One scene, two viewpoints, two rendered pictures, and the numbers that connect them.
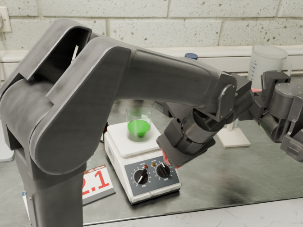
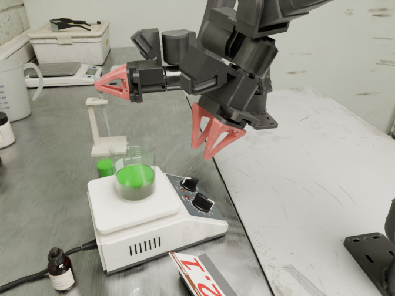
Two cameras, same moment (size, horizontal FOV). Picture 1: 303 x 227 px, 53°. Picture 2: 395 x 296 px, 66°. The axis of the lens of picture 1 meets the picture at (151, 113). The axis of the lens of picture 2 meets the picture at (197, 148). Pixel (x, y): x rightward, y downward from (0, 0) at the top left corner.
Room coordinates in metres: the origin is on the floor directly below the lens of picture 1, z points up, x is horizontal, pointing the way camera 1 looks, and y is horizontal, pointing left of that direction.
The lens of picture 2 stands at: (0.48, 0.39, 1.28)
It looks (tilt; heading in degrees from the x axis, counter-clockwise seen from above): 31 degrees down; 273
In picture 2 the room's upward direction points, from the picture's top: straight up
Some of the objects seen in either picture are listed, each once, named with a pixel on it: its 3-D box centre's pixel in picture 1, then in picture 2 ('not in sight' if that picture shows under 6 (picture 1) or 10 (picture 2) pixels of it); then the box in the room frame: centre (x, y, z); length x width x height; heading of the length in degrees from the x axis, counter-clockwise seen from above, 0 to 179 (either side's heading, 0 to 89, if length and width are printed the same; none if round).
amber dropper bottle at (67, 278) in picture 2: (104, 129); (59, 266); (0.68, 0.13, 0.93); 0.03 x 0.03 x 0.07
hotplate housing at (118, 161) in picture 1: (139, 155); (150, 212); (0.58, 0.02, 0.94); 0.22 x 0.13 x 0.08; 27
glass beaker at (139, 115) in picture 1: (139, 124); (136, 170); (0.59, 0.03, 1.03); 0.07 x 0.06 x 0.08; 16
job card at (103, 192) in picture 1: (92, 184); (203, 276); (0.49, 0.12, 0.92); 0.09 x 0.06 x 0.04; 123
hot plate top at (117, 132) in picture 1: (136, 135); (132, 195); (0.60, 0.03, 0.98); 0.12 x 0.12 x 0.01; 27
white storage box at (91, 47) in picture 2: not in sight; (75, 42); (1.14, -1.09, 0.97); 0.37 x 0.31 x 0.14; 101
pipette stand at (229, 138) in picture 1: (236, 120); (106, 123); (0.73, -0.25, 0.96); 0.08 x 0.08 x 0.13; 13
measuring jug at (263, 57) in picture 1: (267, 70); (10, 90); (1.07, -0.43, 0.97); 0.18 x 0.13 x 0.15; 34
